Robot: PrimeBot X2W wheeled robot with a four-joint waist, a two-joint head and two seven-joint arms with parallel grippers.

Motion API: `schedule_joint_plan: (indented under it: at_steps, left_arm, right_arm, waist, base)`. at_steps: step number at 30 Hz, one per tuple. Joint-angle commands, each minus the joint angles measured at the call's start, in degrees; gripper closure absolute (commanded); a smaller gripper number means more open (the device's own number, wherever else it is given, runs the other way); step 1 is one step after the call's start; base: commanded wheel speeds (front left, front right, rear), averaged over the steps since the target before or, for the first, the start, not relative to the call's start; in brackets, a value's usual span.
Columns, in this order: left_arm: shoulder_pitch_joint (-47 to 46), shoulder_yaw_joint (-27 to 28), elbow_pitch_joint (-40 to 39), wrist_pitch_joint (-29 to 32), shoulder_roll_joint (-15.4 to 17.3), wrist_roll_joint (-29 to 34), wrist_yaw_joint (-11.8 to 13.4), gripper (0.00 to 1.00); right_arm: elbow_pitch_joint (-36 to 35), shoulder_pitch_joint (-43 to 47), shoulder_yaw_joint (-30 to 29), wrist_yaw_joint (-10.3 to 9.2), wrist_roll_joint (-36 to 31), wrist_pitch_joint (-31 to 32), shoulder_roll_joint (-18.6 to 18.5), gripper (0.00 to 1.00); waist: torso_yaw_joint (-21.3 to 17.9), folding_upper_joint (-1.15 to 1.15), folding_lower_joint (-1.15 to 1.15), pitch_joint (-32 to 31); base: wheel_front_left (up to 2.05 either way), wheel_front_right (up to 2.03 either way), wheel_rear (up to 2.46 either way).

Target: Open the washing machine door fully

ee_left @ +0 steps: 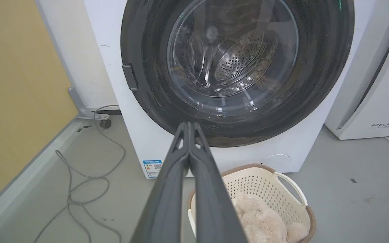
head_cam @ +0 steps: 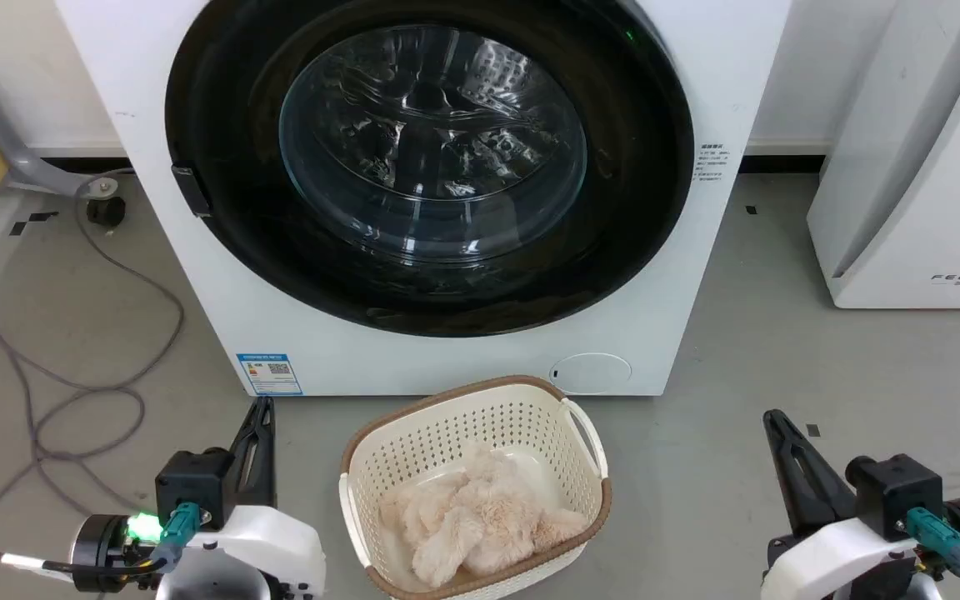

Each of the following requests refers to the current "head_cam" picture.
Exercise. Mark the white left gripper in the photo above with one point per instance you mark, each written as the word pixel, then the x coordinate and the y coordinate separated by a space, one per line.
pixel 267 550

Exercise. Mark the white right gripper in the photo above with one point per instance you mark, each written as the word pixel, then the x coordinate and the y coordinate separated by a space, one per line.
pixel 830 567

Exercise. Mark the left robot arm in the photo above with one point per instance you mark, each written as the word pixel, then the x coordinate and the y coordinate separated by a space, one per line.
pixel 101 550

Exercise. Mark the white front-load washing machine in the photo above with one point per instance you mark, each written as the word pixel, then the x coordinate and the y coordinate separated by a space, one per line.
pixel 222 333

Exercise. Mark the black round glass washer door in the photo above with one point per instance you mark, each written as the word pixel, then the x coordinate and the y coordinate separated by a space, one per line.
pixel 230 125

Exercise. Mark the blue energy label sticker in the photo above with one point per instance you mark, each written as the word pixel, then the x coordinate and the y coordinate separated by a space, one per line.
pixel 270 375

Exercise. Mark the cream perforated laundry basket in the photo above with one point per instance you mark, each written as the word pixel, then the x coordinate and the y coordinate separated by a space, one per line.
pixel 463 421

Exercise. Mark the beige fluffy plush item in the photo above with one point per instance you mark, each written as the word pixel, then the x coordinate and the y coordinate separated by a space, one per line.
pixel 480 521

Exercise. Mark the round white filter cover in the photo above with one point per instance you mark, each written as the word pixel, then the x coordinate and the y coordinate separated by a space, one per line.
pixel 592 373

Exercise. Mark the black caster wheel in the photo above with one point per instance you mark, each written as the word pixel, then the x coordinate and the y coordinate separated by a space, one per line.
pixel 106 211

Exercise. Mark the white air purifier appliance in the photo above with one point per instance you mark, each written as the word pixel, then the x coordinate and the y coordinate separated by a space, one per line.
pixel 913 208

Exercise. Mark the small white text sticker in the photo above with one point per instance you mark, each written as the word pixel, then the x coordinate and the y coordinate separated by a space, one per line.
pixel 712 162

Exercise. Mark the grey chair base leg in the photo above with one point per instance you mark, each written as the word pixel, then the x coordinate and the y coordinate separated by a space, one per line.
pixel 26 165

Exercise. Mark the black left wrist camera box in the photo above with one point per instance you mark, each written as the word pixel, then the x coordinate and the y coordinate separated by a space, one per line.
pixel 192 487

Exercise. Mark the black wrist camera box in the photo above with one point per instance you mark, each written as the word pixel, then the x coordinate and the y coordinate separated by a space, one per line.
pixel 192 487
pixel 897 496

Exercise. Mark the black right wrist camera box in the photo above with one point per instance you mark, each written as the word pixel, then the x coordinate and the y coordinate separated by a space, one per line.
pixel 897 496

